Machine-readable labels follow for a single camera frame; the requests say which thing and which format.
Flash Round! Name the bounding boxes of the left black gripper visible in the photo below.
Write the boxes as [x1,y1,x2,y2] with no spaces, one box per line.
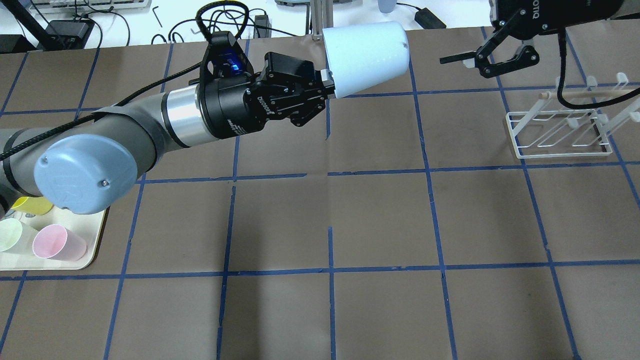
[201,52,335,140]

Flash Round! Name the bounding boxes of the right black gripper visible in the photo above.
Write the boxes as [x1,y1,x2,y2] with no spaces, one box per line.
[439,0,625,79]

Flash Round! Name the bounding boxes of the light blue ikea cup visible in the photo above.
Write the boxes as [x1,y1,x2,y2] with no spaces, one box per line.
[322,22,410,99]

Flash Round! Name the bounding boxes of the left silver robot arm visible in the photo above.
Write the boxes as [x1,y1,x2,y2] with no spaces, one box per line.
[1,52,336,215]

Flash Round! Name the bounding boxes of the blue cup on side table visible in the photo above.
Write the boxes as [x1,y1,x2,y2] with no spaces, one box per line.
[377,0,397,14]

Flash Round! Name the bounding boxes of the yellow cup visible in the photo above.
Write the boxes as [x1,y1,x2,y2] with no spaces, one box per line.
[10,196,54,215]

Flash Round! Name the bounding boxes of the pink cup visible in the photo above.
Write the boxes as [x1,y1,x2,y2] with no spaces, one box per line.
[32,224,88,261]

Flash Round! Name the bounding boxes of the pale green cup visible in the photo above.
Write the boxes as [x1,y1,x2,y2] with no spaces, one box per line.
[0,218,39,255]

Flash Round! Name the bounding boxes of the black power adapter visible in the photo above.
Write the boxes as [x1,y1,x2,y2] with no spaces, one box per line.
[414,7,447,30]

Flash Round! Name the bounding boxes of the cream plastic tray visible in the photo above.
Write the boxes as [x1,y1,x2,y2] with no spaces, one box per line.
[0,207,107,272]

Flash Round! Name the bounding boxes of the aluminium frame post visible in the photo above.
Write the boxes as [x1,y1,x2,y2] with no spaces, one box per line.
[309,0,334,41]

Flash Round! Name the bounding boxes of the white wire cup rack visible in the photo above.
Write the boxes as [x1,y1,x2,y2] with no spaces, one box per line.
[505,72,639,160]

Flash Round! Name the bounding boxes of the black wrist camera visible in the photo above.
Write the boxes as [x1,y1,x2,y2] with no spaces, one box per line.
[199,30,254,84]

